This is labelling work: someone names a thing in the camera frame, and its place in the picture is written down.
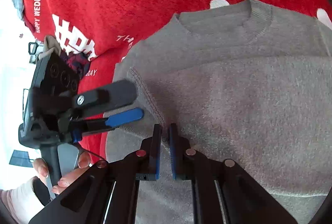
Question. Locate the person's left hand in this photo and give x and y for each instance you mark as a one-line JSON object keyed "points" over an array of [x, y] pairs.
{"points": [[42, 172]]}

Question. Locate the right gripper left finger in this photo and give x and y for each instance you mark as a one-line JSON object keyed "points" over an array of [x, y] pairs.
{"points": [[149, 157]]}

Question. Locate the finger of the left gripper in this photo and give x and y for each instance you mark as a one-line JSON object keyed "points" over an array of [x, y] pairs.
{"points": [[106, 98], [92, 126]]}

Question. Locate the dark red patterned cloth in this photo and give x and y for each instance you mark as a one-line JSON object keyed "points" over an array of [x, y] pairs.
{"points": [[79, 63]]}

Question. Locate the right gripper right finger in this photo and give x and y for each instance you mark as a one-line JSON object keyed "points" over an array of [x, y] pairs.
{"points": [[180, 162]]}

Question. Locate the olive green cloth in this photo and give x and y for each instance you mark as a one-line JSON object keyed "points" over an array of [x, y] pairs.
{"points": [[50, 45]]}

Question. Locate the grey knit sweater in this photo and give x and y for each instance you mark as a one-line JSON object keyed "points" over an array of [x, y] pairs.
{"points": [[250, 82]]}

